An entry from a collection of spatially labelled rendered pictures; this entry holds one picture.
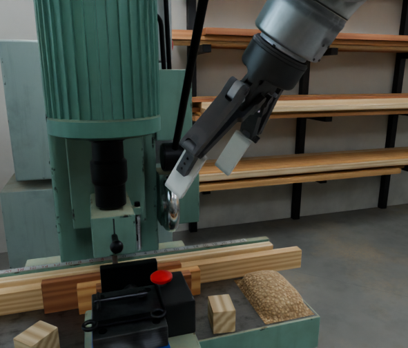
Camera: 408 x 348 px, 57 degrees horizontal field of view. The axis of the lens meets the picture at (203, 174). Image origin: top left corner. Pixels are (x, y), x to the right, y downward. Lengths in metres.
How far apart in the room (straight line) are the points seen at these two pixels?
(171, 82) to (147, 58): 0.25
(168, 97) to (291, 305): 0.47
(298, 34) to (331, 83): 3.16
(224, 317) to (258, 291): 0.10
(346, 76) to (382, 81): 0.40
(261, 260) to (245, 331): 0.18
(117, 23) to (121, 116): 0.12
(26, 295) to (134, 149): 0.31
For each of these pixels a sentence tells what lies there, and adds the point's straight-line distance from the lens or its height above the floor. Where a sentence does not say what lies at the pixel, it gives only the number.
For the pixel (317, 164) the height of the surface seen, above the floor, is 0.62.
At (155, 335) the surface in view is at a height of 0.99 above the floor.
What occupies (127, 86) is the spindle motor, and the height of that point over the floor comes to 1.27.
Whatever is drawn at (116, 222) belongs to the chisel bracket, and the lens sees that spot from 0.62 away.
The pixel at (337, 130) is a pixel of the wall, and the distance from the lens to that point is 3.68.
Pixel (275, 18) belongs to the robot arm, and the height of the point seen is 1.34.
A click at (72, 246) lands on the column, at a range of 0.88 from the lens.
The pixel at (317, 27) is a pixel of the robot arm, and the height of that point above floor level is 1.33.
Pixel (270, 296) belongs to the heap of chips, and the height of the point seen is 0.93.
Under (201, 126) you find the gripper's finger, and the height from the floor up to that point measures 1.23.
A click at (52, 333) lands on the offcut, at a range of 0.60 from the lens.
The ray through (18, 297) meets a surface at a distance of 0.72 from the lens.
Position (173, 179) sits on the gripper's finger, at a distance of 0.48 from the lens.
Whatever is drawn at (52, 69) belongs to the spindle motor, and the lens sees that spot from 0.58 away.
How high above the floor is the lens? 1.28
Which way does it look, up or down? 14 degrees down
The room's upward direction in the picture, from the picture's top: straight up
